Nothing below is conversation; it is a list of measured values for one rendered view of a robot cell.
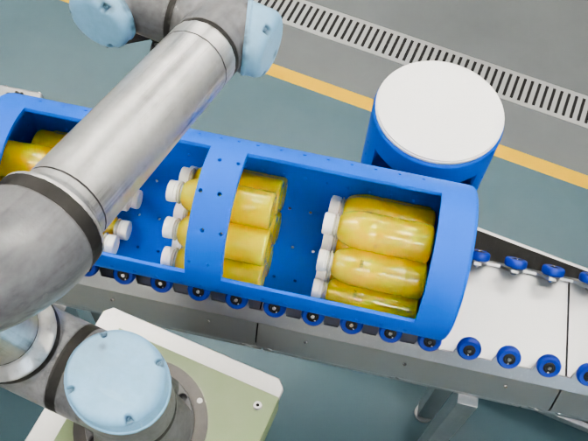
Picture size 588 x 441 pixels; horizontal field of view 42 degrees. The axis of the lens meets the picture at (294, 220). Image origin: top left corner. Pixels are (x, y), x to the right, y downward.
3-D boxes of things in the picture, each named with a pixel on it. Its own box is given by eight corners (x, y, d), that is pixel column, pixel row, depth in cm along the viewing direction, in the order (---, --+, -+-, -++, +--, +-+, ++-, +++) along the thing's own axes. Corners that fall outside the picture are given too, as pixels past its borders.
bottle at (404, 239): (430, 258, 128) (328, 237, 129) (424, 268, 135) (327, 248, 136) (437, 220, 130) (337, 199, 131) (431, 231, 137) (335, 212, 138)
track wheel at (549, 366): (565, 360, 139) (563, 355, 141) (541, 355, 140) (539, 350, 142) (558, 381, 141) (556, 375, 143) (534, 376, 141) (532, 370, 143)
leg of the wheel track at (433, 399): (431, 424, 232) (485, 353, 178) (412, 420, 232) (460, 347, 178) (433, 406, 235) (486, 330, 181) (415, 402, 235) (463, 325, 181)
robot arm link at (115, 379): (149, 466, 96) (134, 442, 84) (57, 423, 98) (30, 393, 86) (192, 382, 101) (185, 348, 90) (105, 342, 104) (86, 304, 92)
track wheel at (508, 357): (524, 352, 140) (523, 346, 142) (500, 346, 140) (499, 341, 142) (518, 373, 142) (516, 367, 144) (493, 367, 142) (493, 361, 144)
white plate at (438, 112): (363, 66, 167) (362, 69, 168) (392, 169, 153) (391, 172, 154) (483, 53, 170) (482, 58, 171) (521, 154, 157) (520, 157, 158)
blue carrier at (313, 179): (432, 360, 144) (467, 311, 118) (-5, 263, 150) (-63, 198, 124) (451, 227, 156) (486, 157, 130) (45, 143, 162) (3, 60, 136)
